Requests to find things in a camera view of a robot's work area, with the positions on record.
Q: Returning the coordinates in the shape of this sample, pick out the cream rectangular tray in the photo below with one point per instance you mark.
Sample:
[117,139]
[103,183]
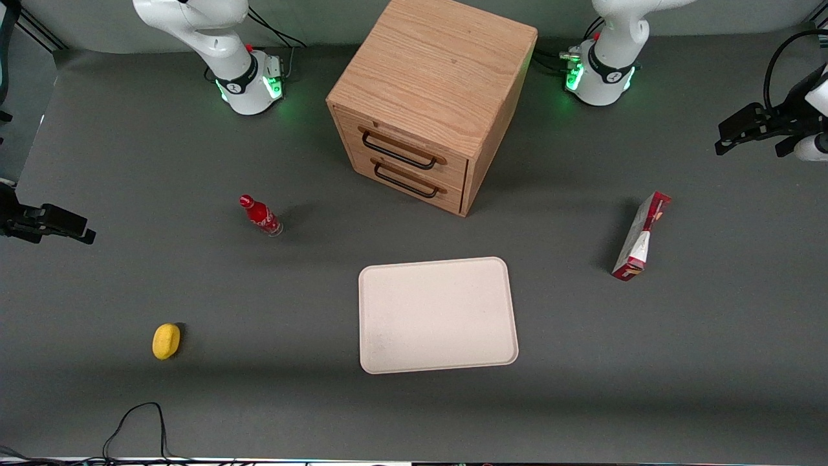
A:
[436,316]

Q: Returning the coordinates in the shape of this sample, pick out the yellow lemon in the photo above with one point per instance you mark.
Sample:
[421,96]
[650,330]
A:
[165,341]

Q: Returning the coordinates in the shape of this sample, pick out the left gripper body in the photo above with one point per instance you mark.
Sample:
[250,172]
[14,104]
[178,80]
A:
[781,122]

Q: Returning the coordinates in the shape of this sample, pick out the wooden drawer cabinet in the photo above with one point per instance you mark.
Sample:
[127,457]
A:
[433,65]

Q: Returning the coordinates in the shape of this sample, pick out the red cola bottle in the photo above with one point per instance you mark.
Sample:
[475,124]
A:
[261,216]

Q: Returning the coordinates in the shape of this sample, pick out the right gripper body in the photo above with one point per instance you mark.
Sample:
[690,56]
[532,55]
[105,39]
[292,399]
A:
[13,219]

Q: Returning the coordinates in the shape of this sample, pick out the black frame strut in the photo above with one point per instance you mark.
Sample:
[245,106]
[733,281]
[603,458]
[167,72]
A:
[39,29]

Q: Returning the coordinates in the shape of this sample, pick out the red cookie box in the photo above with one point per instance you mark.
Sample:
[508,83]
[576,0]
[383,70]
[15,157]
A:
[640,239]

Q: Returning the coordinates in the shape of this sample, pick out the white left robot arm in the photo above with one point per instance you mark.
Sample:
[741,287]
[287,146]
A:
[608,71]

